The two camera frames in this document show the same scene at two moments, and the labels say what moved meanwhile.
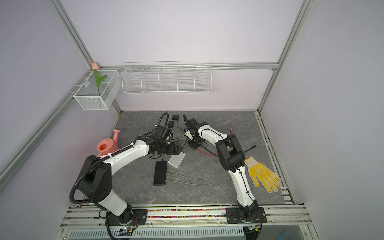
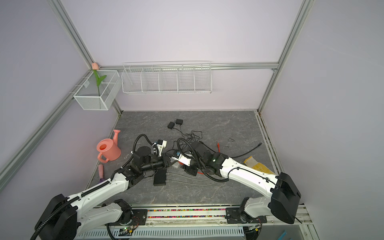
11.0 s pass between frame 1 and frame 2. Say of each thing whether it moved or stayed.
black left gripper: moved
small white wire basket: stayed
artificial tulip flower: stayed
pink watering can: stayed
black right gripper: moved
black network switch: stayed
